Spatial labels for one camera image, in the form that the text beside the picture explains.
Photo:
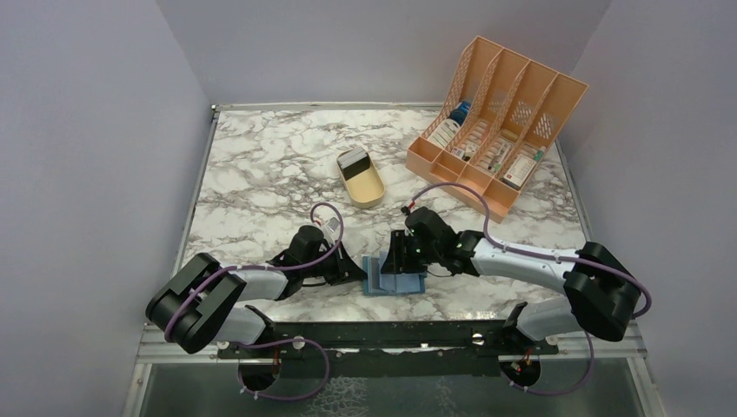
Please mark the blue card holder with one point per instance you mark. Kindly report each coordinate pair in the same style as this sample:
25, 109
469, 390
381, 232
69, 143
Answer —
380, 284

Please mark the stack of cards in tray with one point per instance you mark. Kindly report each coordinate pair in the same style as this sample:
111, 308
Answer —
353, 162

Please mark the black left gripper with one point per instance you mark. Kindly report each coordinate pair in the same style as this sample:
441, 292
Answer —
351, 270

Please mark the blue bottle in organizer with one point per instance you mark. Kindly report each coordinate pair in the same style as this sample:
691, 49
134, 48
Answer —
460, 113

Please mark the beige oval tray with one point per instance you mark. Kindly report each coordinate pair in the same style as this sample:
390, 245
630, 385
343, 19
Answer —
365, 190

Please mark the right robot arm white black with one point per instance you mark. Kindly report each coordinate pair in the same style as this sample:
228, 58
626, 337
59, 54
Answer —
593, 296

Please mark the white box in organizer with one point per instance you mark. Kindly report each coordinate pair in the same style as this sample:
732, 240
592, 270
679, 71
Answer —
444, 133

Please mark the small items in organizer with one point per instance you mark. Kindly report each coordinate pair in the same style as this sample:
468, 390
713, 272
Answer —
465, 152

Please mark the black mounting rail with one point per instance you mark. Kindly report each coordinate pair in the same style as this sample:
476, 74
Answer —
376, 349

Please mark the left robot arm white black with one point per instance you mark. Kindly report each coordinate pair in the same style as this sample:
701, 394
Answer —
197, 306

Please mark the orange file organizer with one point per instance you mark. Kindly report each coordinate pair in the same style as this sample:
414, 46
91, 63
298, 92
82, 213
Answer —
518, 106

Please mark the red white medicine box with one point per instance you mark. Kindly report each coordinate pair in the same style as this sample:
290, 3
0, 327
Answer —
519, 171

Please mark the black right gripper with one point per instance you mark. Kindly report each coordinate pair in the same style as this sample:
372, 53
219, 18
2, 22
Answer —
397, 260

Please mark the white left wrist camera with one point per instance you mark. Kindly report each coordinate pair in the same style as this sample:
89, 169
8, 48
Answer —
333, 227

